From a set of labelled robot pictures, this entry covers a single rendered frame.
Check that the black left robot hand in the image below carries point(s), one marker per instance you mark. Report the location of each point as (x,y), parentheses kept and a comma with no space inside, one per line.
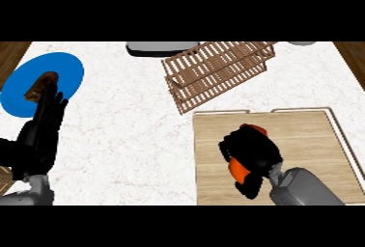
(40,135)

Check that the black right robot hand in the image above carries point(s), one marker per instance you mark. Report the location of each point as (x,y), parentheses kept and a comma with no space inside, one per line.
(254,151)

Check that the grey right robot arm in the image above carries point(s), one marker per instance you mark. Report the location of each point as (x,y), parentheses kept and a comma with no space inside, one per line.
(303,186)

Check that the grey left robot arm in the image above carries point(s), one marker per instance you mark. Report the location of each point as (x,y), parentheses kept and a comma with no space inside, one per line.
(29,191)

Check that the pale wooden tray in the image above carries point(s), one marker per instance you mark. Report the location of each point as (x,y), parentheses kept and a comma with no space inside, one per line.
(275,157)

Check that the brown wooden tiered shelf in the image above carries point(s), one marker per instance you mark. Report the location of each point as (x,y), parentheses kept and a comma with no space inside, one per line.
(216,72)

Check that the brown bread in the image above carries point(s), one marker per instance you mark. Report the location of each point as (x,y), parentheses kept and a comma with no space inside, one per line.
(41,86)

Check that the blue oval plate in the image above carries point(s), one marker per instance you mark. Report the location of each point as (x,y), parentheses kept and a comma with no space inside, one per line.
(37,84)

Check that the wicker basket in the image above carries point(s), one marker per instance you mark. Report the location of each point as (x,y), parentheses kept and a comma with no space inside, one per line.
(4,180)

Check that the pale grey round object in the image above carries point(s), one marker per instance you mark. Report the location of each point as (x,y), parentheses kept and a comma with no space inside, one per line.
(303,43)

